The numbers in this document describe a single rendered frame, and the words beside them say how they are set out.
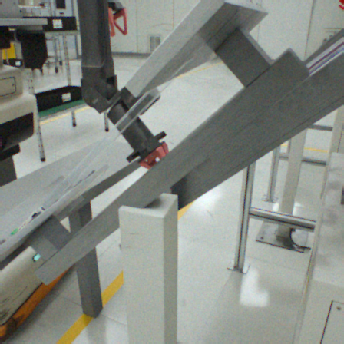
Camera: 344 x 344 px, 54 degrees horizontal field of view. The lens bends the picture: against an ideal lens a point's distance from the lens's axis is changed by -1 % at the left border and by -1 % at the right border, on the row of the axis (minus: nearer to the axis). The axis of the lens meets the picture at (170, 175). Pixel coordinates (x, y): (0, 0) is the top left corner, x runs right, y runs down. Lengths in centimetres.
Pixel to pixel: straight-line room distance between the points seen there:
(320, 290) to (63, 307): 106
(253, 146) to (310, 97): 11
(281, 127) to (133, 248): 29
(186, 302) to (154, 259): 102
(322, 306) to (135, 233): 41
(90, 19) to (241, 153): 40
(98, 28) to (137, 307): 53
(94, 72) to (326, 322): 67
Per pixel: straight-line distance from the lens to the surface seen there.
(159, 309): 50
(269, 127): 56
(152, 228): 42
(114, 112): 77
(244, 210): 146
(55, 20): 313
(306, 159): 208
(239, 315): 144
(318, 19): 937
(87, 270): 127
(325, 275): 69
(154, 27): 1064
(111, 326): 139
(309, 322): 75
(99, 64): 76
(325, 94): 54
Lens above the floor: 104
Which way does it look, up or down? 25 degrees down
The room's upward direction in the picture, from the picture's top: straight up
